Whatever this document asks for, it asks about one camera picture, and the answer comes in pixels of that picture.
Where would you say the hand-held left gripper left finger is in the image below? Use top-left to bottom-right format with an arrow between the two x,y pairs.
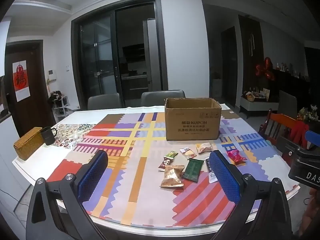
26,149 -> 109,240

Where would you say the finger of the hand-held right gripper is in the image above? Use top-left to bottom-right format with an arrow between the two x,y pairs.
276,135 -> 305,167
304,130 -> 320,151

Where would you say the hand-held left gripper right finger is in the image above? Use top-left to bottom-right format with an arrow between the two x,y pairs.
208,150 -> 293,240

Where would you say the pink snack packet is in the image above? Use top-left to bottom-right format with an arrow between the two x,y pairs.
226,149 -> 247,165

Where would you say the dark green snack packet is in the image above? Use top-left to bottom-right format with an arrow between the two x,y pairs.
182,158 -> 205,183

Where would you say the beige snack packet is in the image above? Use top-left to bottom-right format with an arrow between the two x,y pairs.
196,142 -> 213,154

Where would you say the tan snack packet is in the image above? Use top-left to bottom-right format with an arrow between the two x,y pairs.
160,165 -> 185,188

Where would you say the cardboard box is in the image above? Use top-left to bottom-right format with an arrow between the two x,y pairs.
164,98 -> 222,141

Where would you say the red candy string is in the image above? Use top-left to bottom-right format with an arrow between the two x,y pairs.
157,156 -> 174,172

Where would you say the person's right forearm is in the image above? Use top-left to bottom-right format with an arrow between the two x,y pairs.
301,187 -> 320,234

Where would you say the flower bouquet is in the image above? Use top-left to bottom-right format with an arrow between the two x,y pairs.
297,105 -> 320,124

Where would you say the red wooden chair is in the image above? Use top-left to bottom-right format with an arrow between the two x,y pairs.
258,109 -> 310,148

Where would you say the grey dining chair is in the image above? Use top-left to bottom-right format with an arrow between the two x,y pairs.
87,93 -> 122,110
277,89 -> 298,118
141,90 -> 187,107

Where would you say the white and red snack packet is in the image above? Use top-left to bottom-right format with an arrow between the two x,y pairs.
179,147 -> 197,159

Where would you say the floral patterned tile mat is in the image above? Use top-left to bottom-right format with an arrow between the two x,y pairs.
51,123 -> 97,149

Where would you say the colourful striped table mat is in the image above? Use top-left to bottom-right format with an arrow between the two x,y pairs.
46,110 -> 300,228

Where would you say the white low sideboard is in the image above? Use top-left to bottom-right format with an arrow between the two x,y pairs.
239,96 -> 279,119

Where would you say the dark console cabinet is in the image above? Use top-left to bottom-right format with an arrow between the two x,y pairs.
272,67 -> 310,105

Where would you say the black mug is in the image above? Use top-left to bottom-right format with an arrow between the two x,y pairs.
40,127 -> 58,146

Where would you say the woven yellow basket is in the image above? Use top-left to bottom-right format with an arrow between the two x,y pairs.
13,127 -> 43,160

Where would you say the white shoe rack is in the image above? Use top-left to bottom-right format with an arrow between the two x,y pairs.
51,91 -> 69,123

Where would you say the red foil balloon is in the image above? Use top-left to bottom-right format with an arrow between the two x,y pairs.
255,57 -> 275,81

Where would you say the dark interior door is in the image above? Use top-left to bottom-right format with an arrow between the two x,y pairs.
221,26 -> 238,107

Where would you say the dark tall wardrobe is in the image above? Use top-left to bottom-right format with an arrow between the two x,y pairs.
239,15 -> 264,98

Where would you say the black framed sliding glass door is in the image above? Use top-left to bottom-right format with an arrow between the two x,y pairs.
71,0 -> 168,110

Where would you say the black range hood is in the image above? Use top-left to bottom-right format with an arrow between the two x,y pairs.
122,44 -> 145,63

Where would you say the silver refrigerator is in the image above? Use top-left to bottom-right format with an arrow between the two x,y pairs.
142,19 -> 163,92

